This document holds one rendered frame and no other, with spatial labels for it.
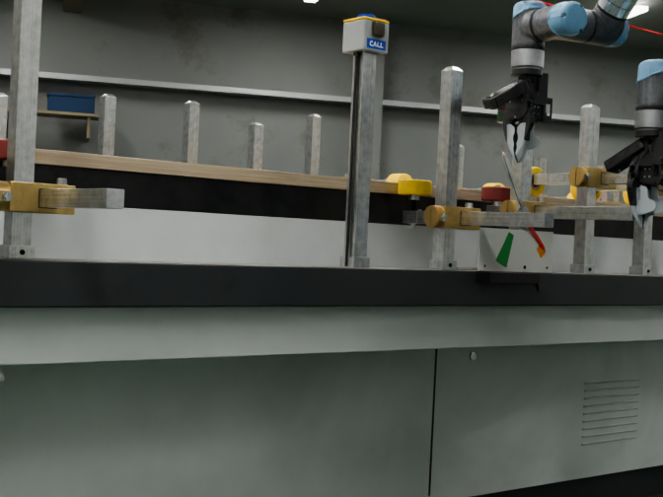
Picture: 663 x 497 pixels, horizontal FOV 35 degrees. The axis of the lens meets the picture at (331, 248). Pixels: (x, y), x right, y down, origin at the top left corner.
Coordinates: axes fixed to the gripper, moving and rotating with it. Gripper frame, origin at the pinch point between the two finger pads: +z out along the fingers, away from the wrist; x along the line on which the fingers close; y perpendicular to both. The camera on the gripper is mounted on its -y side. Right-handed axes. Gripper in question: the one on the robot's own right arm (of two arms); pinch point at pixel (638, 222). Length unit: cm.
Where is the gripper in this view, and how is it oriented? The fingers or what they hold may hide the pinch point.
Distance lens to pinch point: 244.7
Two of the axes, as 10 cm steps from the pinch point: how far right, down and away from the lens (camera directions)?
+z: -0.5, 10.0, 0.1
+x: 7.8, 0.3, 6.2
